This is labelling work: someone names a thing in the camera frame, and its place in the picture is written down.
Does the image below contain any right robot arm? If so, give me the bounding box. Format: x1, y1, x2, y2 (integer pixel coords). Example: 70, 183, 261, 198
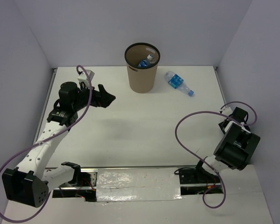
193, 107, 260, 182

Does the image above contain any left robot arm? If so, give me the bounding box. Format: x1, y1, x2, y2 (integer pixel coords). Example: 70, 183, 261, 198
2, 82, 116, 208

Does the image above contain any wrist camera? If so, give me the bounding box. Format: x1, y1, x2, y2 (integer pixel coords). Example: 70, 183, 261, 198
77, 70, 95, 89
220, 106, 233, 117

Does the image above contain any small bottle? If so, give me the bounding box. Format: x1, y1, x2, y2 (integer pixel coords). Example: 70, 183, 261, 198
147, 54, 156, 65

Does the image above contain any silver foil tape sheet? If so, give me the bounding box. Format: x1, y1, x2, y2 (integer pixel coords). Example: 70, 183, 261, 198
96, 168, 182, 202

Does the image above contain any brown paper bin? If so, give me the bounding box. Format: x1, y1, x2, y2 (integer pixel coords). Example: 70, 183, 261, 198
124, 42, 161, 93

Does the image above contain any aluminium rail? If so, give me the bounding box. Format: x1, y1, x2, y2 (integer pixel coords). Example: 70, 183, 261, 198
46, 164, 196, 170

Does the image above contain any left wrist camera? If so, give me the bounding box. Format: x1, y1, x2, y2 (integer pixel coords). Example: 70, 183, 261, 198
77, 70, 95, 89

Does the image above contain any bottle near bin, blue label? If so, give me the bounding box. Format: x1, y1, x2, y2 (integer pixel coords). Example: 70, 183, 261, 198
164, 71, 194, 97

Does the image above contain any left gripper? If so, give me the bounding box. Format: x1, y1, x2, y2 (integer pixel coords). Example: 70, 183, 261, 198
72, 82, 115, 111

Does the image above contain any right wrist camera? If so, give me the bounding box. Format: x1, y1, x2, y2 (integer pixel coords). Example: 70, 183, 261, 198
220, 106, 233, 117

